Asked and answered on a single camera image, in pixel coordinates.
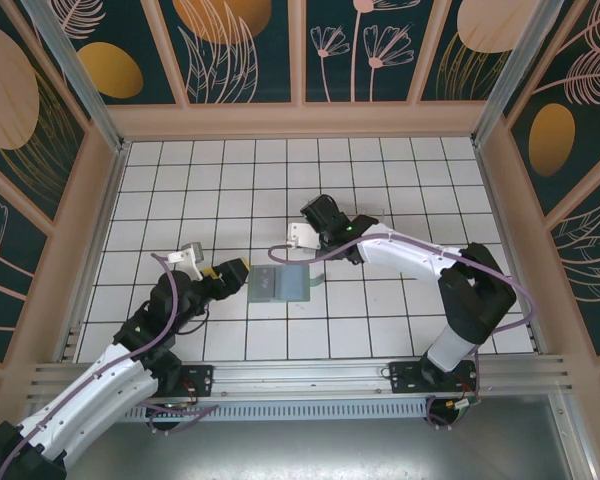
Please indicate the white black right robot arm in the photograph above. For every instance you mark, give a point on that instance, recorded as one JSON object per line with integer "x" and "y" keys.
{"x": 405, "y": 255}

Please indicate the green card holder clear sleeves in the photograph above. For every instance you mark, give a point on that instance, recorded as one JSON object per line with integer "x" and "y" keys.
{"x": 297, "y": 287}

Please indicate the short aluminium frame post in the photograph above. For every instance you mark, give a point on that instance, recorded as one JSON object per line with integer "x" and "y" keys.
{"x": 575, "y": 440}

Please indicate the clear acrylic card stand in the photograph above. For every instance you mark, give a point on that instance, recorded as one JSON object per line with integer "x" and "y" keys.
{"x": 375, "y": 212}

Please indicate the black VIP card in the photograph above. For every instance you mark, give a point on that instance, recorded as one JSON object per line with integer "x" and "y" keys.
{"x": 266, "y": 282}

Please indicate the aluminium table rail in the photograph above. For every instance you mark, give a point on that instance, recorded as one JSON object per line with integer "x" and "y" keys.
{"x": 305, "y": 380}

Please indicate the grey metal sheet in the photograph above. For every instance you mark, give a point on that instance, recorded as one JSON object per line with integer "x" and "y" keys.
{"x": 330, "y": 450}

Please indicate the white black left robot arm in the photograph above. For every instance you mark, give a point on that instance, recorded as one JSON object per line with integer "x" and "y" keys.
{"x": 95, "y": 390}

